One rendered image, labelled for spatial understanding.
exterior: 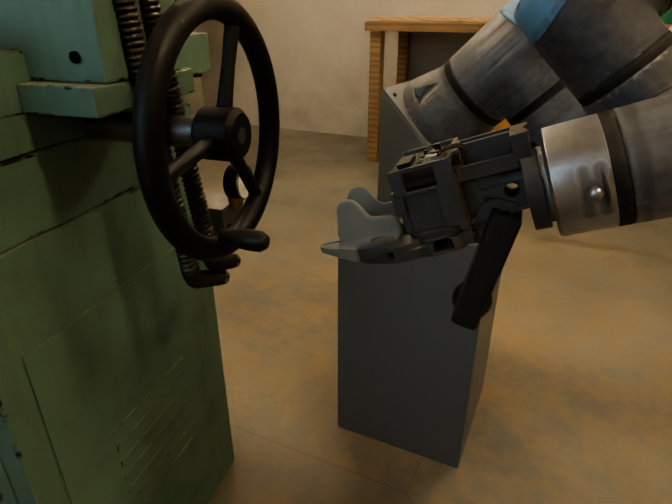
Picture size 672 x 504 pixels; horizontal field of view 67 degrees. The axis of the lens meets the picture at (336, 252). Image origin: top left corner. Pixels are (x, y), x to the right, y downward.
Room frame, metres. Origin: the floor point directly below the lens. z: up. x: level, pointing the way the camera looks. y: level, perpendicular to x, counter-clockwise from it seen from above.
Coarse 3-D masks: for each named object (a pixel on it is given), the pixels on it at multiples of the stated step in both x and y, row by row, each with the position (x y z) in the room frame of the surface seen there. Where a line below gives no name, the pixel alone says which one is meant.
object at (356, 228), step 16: (352, 208) 0.43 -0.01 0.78; (352, 224) 0.43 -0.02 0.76; (368, 224) 0.42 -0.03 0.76; (384, 224) 0.41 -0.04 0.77; (400, 224) 0.41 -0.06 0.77; (352, 240) 0.43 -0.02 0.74; (368, 240) 0.42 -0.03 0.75; (384, 240) 0.41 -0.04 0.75; (336, 256) 0.43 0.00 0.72; (352, 256) 0.42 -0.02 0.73
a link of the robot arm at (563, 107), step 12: (564, 96) 0.84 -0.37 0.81; (540, 108) 0.85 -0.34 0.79; (552, 108) 0.84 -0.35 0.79; (564, 108) 0.83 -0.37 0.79; (576, 108) 0.83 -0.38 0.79; (528, 120) 0.86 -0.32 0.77; (540, 120) 0.85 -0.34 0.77; (552, 120) 0.84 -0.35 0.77; (564, 120) 0.83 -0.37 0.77; (540, 144) 0.85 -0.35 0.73
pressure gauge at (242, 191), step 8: (232, 168) 0.84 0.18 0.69; (224, 176) 0.84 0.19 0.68; (232, 176) 0.83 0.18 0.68; (224, 184) 0.83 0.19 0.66; (232, 184) 0.83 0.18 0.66; (240, 184) 0.84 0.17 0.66; (232, 192) 0.83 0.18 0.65; (240, 192) 0.84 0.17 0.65; (232, 200) 0.85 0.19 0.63; (232, 208) 0.85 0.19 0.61
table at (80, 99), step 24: (192, 48) 0.85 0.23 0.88; (0, 72) 0.52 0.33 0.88; (24, 72) 0.55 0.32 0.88; (192, 72) 0.67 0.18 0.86; (0, 96) 0.51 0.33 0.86; (24, 96) 0.53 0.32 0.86; (48, 96) 0.52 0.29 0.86; (72, 96) 0.51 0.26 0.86; (96, 96) 0.51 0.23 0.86; (120, 96) 0.54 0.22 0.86
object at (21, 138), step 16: (0, 128) 0.50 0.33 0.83; (16, 128) 0.52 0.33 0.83; (32, 128) 0.54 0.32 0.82; (48, 128) 0.56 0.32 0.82; (64, 128) 0.58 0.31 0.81; (80, 128) 0.60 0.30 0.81; (0, 144) 0.50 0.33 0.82; (16, 144) 0.52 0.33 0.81; (32, 144) 0.53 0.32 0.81; (48, 144) 0.55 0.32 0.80; (0, 160) 0.49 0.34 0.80
